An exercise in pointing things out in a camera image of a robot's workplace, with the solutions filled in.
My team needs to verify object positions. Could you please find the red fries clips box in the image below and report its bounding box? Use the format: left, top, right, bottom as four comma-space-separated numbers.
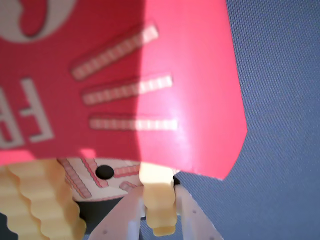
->
0, 0, 249, 202

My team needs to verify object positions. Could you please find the yellow crinkle fry clip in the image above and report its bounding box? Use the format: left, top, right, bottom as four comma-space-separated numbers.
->
9, 159, 87, 240
138, 161, 179, 237
0, 163, 45, 240

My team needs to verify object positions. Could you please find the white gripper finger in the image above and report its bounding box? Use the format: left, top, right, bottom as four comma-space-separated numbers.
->
173, 184, 224, 240
89, 185, 147, 240

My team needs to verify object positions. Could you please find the grey mat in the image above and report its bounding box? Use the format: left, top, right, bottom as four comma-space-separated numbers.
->
0, 0, 320, 240

